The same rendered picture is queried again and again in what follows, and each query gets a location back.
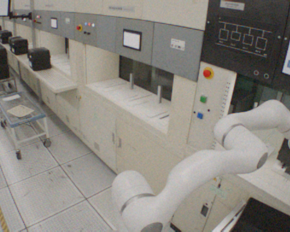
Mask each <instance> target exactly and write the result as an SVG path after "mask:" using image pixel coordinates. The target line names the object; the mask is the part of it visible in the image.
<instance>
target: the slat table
mask: <svg viewBox="0 0 290 232"><path fill-rule="evenodd" d="M246 203H247V201H246V200H245V199H242V200H241V201H240V202H239V203H238V204H237V205H236V206H235V207H234V208H233V210H232V211H231V212H230V213H229V215H228V216H227V217H226V218H225V219H224V220H223V221H222V222H221V223H220V224H219V225H218V226H217V227H216V228H215V229H214V230H213V231H212V232H221V231H222V230H224V228H225V227H226V226H227V225H228V224H229V226H228V227H227V228H226V229H225V230H224V231H223V232H230V231H231V230H232V228H233V226H234V224H235V223H236V221H237V218H238V217H239V215H240V213H241V212H242V210H243V208H244V206H245V204H246Z"/></svg>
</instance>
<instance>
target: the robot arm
mask: <svg viewBox="0 0 290 232"><path fill-rule="evenodd" d="M272 128H273V129H274V130H275V131H277V132H278V133H279V134H280V135H282V136H283V137H284V138H286V139H288V145H289V148H290V111H289V110H288V109H287V107H286V106H285V105H283V104H282V103H280V102H279V101H277V100H268V101H266V102H264V103H263V104H261V105H260V106H259V107H257V108H255V109H253V110H251V111H248V112H243V113H236V114H230V115H227V116H225V117H223V118H221V119H220V120H219V121H218V122H217V123H216V125H215V127H214V137H215V139H216V141H217V142H218V143H219V144H220V145H221V146H222V147H223V148H225V149H226V150H209V149H204V150H201V151H199V152H196V153H194V154H193V155H190V156H189V157H187V158H186V159H183V160H182V161H181V162H180V163H178V164H177V165H176V166H175V167H174V168H173V169H172V170H171V172H170V173H169V175H168V177H167V182H166V186H165V188H164V190H163V191H162V192H161V193H160V194H158V195H157V196H156V195H155V194H154V192H153V190H152V189H151V188H150V185H149V184H148V182H147V181H146V179H145V178H144V176H143V175H142V174H140V173H139V172H137V171H133V170H128V171H125V172H122V173H120V174H119V175H118V176H117V177H116V178H115V179H114V181H113V183H112V188H111V194H112V203H113V207H114V213H115V217H116V220H117V225H118V231H119V232H162V230H163V229H164V228H165V227H166V225H167V223H168V222H169V221H170V219H171V217H172V216H173V214H174V213H175V212H176V211H177V209H178V208H179V206H180V205H181V203H182V202H183V201H184V199H185V198H186V197H187V196H188V195H189V194H191V193H193V192H194V191H195V190H196V189H197V188H199V187H200V186H202V185H204V184H205V183H207V182H209V181H210V180H212V179H214V178H216V177H218V176H222V175H226V174H233V175H235V174H247V173H252V172H255V171H257V170H259V169H260V168H262V166H263V165H264V164H265V163H266V160H267V158H268V148H267V147H266V145H265V143H264V142H263V141H262V140H261V139H260V138H259V137H258V136H256V135H254V134H253V133H252V132H250V131H258V130H267V129H272Z"/></svg>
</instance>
